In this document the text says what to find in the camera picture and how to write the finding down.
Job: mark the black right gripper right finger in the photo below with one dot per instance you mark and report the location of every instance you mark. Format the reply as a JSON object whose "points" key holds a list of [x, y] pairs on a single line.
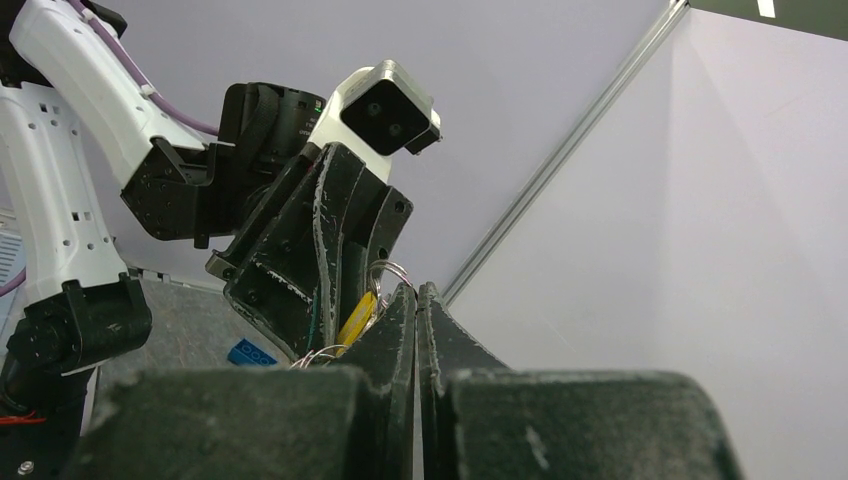
{"points": [[484, 420]]}

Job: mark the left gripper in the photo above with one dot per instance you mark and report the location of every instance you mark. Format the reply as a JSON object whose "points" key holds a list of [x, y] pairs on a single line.
{"points": [[285, 267]]}

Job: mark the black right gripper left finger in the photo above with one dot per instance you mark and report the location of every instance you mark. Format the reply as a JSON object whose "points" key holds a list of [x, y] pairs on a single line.
{"points": [[349, 419]]}

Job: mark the yellow key tag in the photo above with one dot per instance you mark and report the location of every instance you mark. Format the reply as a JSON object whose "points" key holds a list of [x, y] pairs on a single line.
{"points": [[356, 323]]}

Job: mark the blue grey green brick stack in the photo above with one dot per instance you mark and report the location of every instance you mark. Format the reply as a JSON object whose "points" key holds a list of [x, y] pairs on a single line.
{"points": [[246, 353]]}

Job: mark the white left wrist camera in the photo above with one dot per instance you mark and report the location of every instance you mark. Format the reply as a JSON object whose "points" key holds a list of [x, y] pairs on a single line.
{"points": [[376, 112]]}

